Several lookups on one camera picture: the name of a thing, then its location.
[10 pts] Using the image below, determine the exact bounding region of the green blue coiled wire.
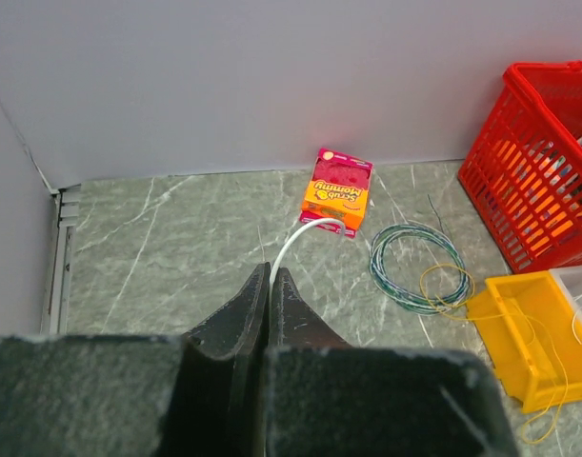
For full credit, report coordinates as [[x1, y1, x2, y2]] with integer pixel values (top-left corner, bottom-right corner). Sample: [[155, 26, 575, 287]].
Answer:
[[369, 193, 476, 317]]

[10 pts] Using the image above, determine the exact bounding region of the yellow plastic bin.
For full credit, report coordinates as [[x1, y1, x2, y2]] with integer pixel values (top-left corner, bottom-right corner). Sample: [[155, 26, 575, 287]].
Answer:
[[467, 271, 582, 413]]

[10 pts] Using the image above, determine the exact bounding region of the white wire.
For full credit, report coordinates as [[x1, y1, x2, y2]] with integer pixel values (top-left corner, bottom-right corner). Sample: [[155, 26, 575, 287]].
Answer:
[[268, 217, 348, 296]]

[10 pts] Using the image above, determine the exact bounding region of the aluminium rail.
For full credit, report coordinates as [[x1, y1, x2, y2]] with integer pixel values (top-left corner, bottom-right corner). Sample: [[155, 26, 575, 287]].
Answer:
[[40, 185, 81, 335]]

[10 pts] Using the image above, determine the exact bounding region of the pink orange small box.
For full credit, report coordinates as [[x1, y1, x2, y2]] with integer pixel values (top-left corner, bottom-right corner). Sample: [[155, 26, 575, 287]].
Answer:
[[299, 148, 373, 239]]

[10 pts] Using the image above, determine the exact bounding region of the yellow wire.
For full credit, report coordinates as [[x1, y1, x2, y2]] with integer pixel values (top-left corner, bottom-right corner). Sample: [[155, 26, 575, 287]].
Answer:
[[418, 263, 582, 446]]

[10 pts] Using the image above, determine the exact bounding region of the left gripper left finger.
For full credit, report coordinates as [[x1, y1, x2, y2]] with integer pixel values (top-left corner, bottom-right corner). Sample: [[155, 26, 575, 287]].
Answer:
[[0, 264, 271, 456]]

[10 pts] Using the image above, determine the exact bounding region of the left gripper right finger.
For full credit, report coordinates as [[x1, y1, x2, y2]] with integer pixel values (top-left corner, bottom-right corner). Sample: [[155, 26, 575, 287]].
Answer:
[[264, 268, 518, 456]]

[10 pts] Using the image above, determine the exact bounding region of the red plastic shopping basket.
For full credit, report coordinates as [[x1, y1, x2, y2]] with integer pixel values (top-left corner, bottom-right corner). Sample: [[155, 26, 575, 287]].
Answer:
[[458, 61, 582, 273]]

